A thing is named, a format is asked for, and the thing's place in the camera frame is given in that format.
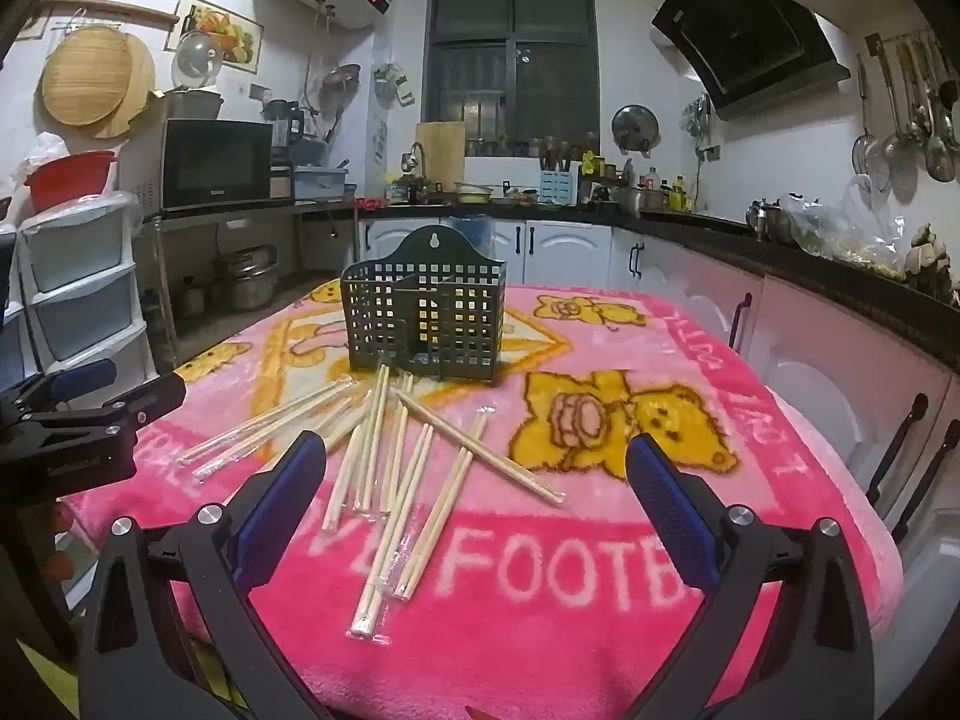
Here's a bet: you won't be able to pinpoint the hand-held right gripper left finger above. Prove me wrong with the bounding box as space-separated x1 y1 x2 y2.
79 430 331 720

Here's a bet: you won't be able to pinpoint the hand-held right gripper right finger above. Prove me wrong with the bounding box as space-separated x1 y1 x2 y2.
622 433 875 720

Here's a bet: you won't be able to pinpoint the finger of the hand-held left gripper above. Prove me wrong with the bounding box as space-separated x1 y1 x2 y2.
22 373 187 437
0 358 119 421

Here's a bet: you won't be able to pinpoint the bunch of wooden chopsticks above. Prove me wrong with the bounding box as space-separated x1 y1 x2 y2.
176 364 567 646

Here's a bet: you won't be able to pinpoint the dark green plastic utensil holder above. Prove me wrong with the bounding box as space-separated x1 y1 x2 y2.
340 225 509 385

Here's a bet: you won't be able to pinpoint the row of hanging metal utensils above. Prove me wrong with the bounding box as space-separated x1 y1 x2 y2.
851 30 960 185

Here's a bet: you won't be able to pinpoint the plastic drawer unit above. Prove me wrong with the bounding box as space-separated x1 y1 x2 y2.
19 191 156 391

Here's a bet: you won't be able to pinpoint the stacked steel pots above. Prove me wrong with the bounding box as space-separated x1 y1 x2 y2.
216 244 280 312

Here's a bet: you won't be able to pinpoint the pink printed blanket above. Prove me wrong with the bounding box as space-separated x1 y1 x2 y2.
56 281 905 720

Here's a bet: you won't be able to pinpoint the red plastic basin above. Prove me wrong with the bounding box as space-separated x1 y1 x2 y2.
25 151 117 212

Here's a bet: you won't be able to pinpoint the metal shelf rack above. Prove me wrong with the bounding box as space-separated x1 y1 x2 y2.
142 199 362 365

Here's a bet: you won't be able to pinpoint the black microwave oven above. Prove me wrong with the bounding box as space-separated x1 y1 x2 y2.
120 118 275 215

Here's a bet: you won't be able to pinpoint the light blue plastic box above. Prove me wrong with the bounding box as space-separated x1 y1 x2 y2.
292 165 350 200

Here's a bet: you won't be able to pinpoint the white kitchen cabinets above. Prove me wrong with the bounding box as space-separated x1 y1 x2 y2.
360 217 960 556

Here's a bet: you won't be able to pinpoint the round wooden board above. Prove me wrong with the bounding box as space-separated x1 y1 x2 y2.
94 34 157 140

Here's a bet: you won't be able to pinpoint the black kitchen countertop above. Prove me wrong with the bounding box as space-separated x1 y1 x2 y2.
360 195 960 365

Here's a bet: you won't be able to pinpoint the grey pot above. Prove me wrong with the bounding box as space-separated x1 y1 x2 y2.
154 88 224 121

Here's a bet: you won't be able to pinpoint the round bamboo board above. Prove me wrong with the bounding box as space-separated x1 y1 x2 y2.
39 24 137 128

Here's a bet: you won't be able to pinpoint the black blender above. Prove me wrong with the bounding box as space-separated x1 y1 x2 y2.
262 99 306 167

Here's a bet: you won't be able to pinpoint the large steel kettle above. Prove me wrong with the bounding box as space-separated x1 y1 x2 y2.
766 201 800 245

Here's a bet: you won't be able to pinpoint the steel cooking pot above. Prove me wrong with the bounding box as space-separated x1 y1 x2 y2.
619 184 666 215

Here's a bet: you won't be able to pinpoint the cluster of condiment bottles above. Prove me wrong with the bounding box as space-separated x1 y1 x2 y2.
641 169 692 212

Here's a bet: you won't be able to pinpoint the glass pot lid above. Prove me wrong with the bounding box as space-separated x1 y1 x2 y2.
171 30 226 91

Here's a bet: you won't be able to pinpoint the blue plastic bucket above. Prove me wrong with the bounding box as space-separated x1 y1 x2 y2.
450 215 494 248

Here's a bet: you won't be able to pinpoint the clear plastic food bags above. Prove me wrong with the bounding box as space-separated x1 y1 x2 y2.
780 176 910 283

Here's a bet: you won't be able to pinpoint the blue knife block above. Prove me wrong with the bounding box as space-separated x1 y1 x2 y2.
540 169 578 206

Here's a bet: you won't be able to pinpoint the brown lumpy root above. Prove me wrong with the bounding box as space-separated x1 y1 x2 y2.
904 225 955 295

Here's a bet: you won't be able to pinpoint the wooden rolling pin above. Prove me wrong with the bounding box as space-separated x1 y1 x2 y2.
34 0 179 25

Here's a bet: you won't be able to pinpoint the hanging small pan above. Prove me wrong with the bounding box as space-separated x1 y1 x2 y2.
322 64 363 118

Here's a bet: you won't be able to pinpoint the wooden cutting board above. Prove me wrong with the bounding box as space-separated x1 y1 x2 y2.
415 121 466 181

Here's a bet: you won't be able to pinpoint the metal pot lid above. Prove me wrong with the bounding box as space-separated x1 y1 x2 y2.
611 105 661 155

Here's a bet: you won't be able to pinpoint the hanging small kitchen tools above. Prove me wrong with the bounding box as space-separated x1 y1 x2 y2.
679 94 713 152

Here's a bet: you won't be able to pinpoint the hanging printed package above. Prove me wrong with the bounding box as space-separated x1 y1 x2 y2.
375 64 416 108

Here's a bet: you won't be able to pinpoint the dark kitchen window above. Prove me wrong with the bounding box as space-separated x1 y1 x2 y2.
424 0 601 160

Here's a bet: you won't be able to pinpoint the black range hood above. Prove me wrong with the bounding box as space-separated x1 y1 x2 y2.
651 0 852 122

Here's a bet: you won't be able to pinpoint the fruit wall poster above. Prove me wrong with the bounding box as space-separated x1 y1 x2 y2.
174 0 265 74

